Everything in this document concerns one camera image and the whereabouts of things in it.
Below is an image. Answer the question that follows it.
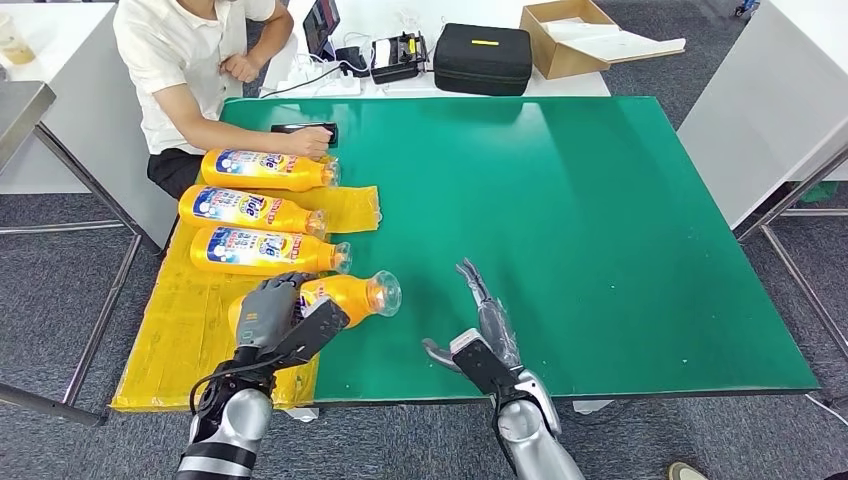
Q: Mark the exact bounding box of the person's right hand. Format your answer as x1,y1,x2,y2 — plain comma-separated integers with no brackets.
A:
284,125,335,160

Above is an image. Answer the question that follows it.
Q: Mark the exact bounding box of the person's left hand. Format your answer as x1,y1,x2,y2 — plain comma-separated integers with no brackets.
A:
220,52,263,85

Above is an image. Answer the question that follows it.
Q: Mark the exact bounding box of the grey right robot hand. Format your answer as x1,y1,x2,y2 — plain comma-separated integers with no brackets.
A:
421,258,525,376

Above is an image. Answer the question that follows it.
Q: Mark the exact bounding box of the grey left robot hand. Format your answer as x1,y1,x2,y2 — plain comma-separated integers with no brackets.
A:
235,271,319,354

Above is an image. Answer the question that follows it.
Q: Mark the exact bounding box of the black smartphone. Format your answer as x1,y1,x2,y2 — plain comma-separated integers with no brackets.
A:
270,121,340,148

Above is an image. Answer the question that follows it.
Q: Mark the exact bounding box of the orange detergent bottle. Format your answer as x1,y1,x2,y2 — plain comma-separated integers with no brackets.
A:
189,226,354,277
177,184,329,238
199,148,342,193
227,270,403,333

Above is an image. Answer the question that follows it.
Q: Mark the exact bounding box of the person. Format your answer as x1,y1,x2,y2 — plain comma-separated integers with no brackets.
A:
112,0,335,200

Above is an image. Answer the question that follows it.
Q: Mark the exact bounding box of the white power strip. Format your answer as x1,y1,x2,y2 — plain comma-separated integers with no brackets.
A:
278,62,362,98

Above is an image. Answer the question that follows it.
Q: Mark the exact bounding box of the yellow tape mat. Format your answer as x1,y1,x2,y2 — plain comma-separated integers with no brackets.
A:
109,155,382,413

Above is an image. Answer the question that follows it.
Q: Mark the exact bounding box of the black power adapter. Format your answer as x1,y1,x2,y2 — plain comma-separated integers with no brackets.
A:
334,46,371,78

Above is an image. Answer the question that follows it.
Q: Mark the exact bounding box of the tablet on stand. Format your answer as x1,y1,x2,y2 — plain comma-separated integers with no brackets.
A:
302,0,342,60

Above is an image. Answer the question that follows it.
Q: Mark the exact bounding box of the black desktop device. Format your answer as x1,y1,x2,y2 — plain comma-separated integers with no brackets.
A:
369,33,431,86

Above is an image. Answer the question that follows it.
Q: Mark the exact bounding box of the white table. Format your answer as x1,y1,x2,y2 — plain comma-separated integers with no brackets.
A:
0,0,179,248
675,0,848,232
259,0,612,99

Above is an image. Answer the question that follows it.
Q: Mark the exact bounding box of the black carrying case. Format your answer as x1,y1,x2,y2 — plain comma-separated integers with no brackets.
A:
432,23,534,98

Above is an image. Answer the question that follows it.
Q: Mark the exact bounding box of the plastic drink cup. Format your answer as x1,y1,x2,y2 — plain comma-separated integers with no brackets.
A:
0,13,38,66

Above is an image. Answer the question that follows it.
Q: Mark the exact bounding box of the steel table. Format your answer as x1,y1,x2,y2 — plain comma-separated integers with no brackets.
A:
731,142,848,409
0,80,164,429

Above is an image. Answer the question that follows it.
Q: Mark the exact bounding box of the open cardboard box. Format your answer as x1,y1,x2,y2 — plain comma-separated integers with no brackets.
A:
518,0,687,81

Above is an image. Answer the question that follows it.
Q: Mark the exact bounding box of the white packing sheet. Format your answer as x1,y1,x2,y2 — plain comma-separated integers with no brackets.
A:
539,23,687,66

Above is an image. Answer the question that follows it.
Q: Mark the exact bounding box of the green plastic crate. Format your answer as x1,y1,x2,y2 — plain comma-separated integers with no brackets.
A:
794,183,837,205

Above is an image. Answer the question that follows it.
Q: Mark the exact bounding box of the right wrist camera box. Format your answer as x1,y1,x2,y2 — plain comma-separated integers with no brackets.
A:
449,327,525,397

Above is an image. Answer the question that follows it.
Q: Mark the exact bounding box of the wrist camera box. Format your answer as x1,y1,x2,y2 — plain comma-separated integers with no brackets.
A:
449,327,525,397
268,296,351,371

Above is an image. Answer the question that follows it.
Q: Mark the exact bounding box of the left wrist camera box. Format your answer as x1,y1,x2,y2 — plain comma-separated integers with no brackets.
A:
268,296,351,371

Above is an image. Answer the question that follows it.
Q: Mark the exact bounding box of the white floor cable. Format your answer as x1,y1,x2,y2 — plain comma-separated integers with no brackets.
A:
804,394,848,429

